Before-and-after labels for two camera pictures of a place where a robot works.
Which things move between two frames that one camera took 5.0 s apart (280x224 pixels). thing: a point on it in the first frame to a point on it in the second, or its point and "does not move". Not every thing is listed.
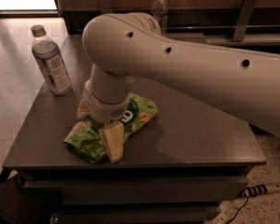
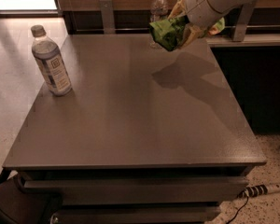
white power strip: x=259 y=189 does not move
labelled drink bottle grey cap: x=50 y=62 does not move
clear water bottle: x=160 y=9 does not move
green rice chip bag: x=87 y=135 to x=167 y=33
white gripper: x=103 y=108 to x=204 y=7
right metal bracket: x=245 y=17 does not move
